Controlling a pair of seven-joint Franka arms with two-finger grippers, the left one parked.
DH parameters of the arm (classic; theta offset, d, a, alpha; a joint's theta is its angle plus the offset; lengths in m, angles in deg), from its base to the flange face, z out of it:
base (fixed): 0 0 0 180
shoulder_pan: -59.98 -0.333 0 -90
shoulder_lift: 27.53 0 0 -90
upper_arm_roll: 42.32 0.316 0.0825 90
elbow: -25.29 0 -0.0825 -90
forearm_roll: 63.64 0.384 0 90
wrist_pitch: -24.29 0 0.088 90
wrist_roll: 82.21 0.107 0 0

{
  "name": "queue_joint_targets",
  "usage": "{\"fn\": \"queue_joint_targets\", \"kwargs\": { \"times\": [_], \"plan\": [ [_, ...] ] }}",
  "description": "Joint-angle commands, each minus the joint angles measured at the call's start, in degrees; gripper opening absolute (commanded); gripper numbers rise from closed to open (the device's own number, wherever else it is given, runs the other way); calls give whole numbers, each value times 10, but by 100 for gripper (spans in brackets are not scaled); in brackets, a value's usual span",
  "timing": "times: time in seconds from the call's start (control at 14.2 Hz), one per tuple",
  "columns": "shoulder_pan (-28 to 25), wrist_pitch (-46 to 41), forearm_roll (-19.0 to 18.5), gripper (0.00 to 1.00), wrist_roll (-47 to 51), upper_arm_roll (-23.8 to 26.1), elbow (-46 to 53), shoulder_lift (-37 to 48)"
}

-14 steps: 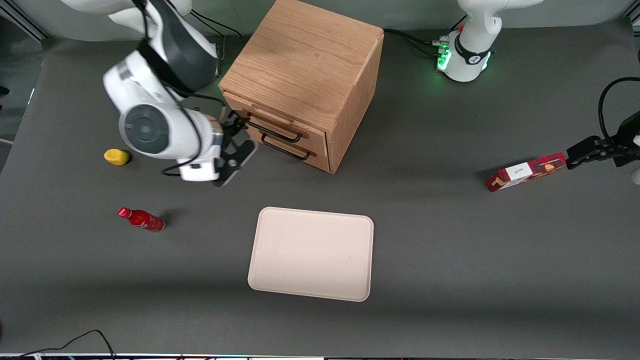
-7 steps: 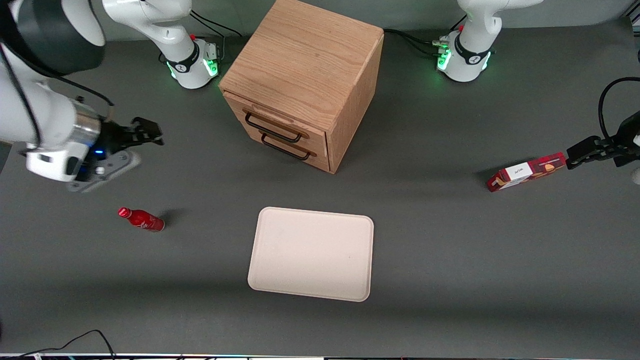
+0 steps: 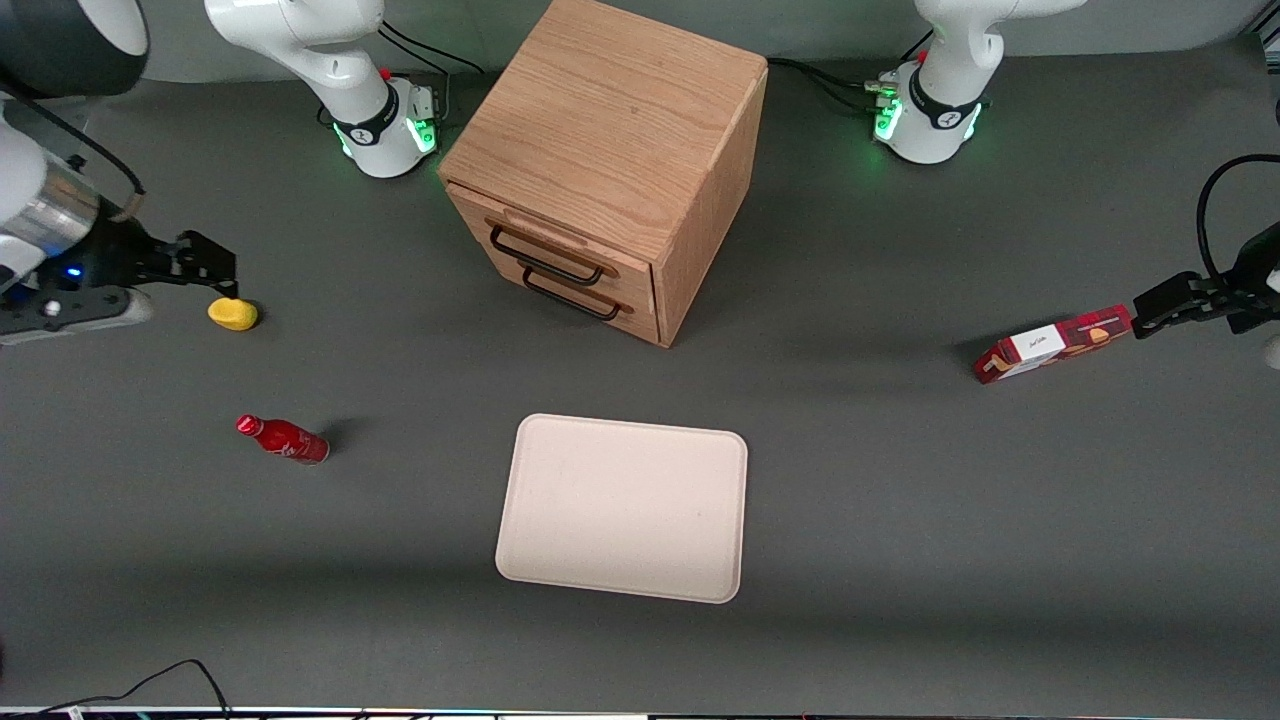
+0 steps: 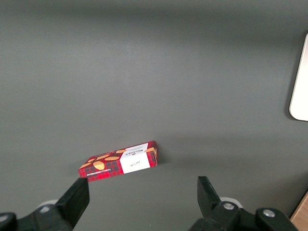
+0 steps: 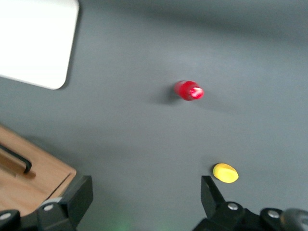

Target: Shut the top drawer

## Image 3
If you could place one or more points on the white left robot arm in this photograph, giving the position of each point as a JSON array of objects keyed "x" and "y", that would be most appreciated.
[{"x": 945, "y": 100}]

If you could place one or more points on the yellow lemon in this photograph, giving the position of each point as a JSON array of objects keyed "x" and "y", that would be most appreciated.
[{"x": 232, "y": 314}]

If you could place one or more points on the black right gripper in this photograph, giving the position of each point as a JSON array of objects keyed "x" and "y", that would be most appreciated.
[{"x": 106, "y": 256}]

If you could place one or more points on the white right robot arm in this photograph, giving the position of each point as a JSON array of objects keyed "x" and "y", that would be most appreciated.
[{"x": 300, "y": 30}]

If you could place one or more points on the beige plastic tray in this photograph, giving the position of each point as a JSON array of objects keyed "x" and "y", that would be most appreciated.
[{"x": 625, "y": 510}]

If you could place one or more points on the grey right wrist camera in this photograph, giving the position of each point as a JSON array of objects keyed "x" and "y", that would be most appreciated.
[{"x": 70, "y": 312}]

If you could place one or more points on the wooden oak cabinet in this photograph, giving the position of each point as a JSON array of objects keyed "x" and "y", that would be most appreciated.
[{"x": 610, "y": 110}]

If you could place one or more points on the red cookie box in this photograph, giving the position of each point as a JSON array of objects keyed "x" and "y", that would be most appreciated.
[{"x": 1055, "y": 343}]

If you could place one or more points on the red soda bottle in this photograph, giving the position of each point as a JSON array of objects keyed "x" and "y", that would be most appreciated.
[{"x": 285, "y": 440}]

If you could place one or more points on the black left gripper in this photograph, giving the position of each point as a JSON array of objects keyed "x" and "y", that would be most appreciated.
[{"x": 1237, "y": 298}]

